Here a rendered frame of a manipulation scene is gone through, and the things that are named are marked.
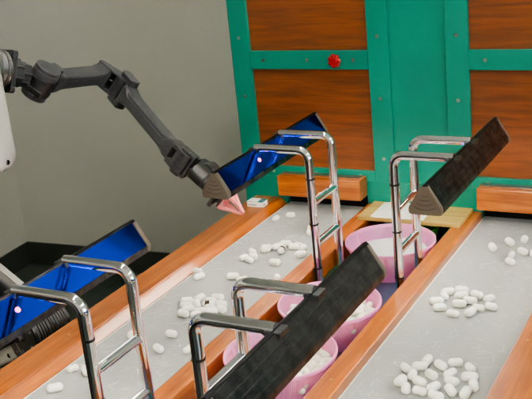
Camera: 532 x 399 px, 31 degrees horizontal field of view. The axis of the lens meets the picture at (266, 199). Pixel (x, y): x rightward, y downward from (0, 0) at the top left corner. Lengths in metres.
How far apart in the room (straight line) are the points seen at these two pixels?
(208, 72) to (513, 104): 1.76
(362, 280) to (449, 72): 1.25
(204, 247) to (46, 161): 2.14
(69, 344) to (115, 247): 0.43
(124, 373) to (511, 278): 1.05
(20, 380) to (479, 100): 1.55
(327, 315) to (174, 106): 2.84
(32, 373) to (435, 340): 0.95
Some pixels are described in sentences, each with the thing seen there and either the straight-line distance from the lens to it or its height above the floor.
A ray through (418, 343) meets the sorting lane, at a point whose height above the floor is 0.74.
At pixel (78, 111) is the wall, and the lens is 4.70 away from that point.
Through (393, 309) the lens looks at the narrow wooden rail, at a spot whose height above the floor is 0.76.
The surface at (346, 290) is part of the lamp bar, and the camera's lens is 1.74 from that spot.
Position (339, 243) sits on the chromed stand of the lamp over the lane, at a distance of 2.75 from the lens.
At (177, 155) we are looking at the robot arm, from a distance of 2.89.
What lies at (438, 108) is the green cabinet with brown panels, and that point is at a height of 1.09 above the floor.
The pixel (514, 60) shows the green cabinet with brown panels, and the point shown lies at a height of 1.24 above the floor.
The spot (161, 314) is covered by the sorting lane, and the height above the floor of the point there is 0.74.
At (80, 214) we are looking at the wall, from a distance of 4.90.
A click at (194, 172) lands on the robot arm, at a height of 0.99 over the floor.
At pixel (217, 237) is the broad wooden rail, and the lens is 2.95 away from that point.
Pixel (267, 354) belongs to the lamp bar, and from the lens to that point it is 1.51.
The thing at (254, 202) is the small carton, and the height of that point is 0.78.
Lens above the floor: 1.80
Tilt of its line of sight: 19 degrees down
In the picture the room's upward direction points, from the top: 6 degrees counter-clockwise
